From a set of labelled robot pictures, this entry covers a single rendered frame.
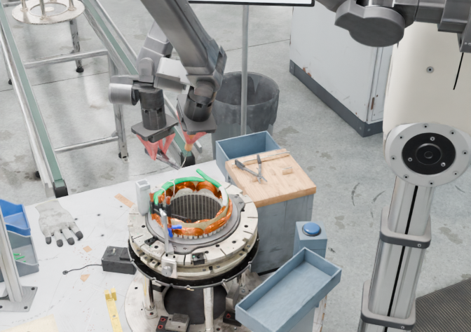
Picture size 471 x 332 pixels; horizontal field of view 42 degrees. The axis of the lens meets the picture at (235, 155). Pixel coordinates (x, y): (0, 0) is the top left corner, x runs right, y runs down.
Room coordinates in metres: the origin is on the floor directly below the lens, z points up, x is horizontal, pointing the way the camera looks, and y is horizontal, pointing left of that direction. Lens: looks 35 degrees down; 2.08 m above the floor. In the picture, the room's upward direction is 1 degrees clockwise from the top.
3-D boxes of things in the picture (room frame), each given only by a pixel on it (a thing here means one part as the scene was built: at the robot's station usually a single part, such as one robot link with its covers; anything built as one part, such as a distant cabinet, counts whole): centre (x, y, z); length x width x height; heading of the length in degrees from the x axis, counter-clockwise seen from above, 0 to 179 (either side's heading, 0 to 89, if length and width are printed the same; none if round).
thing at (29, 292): (1.17, 0.60, 0.78); 0.09 x 0.09 x 0.01; 89
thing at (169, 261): (1.01, 0.15, 1.07); 0.04 x 0.02 x 0.05; 74
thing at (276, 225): (1.38, -0.10, 0.91); 0.19 x 0.19 x 0.26; 22
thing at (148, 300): (1.12, 0.22, 0.91); 0.02 x 0.02 x 0.21
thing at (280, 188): (1.38, -0.10, 1.05); 0.20 x 0.19 x 0.02; 22
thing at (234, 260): (1.05, 0.01, 1.05); 0.09 x 0.04 x 0.01; 116
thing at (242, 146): (1.53, -0.04, 0.92); 0.17 x 0.11 x 0.28; 112
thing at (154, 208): (1.05, 0.16, 1.21); 0.04 x 0.04 x 0.03; 26
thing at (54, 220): (1.49, 0.56, 0.79); 0.24 x 0.12 x 0.02; 24
